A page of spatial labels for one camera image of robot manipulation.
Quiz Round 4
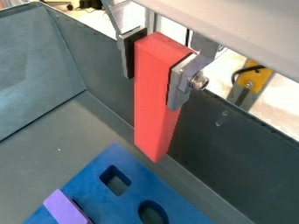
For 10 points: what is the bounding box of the blue shape sorter board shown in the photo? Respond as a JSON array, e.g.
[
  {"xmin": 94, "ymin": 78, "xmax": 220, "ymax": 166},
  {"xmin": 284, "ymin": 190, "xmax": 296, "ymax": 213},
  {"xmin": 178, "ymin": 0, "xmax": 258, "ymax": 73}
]
[{"xmin": 23, "ymin": 143, "xmax": 213, "ymax": 224}]

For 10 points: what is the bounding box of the yellow bracket with cable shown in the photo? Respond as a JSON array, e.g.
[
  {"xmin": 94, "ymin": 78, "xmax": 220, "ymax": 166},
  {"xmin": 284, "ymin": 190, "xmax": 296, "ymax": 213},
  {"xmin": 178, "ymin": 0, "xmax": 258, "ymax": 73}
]
[{"xmin": 228, "ymin": 59, "xmax": 276, "ymax": 111}]

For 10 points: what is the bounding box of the red rectangular block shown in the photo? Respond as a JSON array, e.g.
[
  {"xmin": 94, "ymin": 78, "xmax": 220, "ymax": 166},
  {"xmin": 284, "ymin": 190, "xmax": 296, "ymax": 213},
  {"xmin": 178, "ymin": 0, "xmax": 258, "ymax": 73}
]
[{"xmin": 135, "ymin": 31, "xmax": 193, "ymax": 162}]

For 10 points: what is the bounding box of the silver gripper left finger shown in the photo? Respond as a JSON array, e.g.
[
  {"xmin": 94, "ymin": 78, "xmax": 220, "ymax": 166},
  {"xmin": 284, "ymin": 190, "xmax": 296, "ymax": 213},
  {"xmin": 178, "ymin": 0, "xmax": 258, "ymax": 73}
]
[{"xmin": 102, "ymin": 0, "xmax": 147, "ymax": 79}]

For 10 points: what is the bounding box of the purple rectangular block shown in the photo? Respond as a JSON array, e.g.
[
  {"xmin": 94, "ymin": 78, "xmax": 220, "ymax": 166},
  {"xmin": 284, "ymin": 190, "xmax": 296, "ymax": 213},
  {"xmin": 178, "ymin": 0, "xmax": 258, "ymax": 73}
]
[{"xmin": 43, "ymin": 189, "xmax": 93, "ymax": 224}]

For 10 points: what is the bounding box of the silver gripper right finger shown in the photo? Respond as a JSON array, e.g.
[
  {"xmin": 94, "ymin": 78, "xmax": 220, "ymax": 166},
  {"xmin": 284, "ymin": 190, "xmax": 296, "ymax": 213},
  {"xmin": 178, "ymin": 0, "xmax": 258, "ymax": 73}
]
[{"xmin": 168, "ymin": 32, "xmax": 221, "ymax": 111}]

